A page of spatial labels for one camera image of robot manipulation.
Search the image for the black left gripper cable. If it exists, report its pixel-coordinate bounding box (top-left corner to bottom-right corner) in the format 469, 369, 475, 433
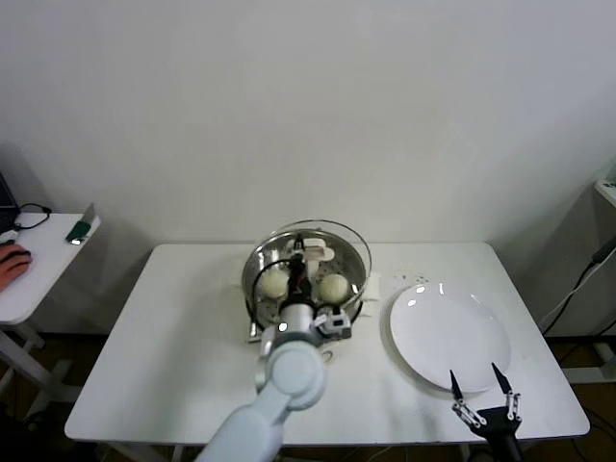
250, 258, 295, 319

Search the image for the white shelf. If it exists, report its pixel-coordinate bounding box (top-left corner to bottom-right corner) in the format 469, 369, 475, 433
592, 177, 616, 209

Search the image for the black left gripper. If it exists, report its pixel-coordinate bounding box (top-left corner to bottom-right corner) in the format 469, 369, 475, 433
286, 233, 315, 305

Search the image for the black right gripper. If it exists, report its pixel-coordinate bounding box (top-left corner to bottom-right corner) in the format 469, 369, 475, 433
449, 362, 525, 462

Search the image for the glass lid with white handle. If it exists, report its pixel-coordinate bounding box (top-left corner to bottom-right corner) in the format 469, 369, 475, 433
245, 218, 374, 344

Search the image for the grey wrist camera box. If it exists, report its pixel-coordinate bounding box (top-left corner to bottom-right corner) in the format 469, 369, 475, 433
312, 310, 353, 342

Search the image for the steel steamer basket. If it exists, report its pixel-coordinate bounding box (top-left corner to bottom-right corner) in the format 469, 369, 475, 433
235, 229, 381, 338

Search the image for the white round plate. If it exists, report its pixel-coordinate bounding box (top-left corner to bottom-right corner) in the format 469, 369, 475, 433
382, 281, 511, 394

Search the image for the black looped cable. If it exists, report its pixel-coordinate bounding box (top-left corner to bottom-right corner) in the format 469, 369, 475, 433
12, 202, 52, 231

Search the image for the black power cable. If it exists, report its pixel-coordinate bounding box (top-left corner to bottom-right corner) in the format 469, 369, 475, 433
542, 243, 616, 338

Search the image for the white electric cooking pot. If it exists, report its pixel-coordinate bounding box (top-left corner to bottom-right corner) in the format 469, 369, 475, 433
247, 288, 381, 368

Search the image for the white steamed baozi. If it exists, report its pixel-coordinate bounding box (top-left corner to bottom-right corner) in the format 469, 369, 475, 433
318, 273, 350, 304
258, 269, 289, 299

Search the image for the white floor frame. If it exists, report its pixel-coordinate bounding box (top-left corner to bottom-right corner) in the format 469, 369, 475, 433
560, 342, 616, 384

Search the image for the person's hand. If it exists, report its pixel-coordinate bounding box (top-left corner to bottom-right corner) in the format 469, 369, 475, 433
0, 243, 34, 293

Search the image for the white side table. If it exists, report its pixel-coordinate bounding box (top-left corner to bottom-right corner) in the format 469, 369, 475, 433
0, 213, 100, 420

